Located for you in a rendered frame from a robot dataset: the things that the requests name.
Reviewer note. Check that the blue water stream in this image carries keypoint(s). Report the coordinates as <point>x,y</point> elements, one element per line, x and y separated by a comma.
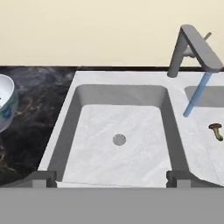
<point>197,95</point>

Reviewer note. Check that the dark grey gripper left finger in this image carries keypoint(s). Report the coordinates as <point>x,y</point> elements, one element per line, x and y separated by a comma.
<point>40,178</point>

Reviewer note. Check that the white marble double sink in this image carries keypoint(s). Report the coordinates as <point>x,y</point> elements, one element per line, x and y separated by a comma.
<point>122,137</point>

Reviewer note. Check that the grey sink faucet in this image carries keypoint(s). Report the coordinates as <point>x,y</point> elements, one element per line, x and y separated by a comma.
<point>194,49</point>

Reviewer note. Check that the brown mushroom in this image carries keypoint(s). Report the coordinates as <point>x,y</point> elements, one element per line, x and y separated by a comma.
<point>216,130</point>

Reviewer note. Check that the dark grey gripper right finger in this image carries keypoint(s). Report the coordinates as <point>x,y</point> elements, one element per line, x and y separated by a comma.
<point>180,178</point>

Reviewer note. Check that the white and blue bowl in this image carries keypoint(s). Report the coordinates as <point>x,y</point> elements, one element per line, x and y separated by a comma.
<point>5,99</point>

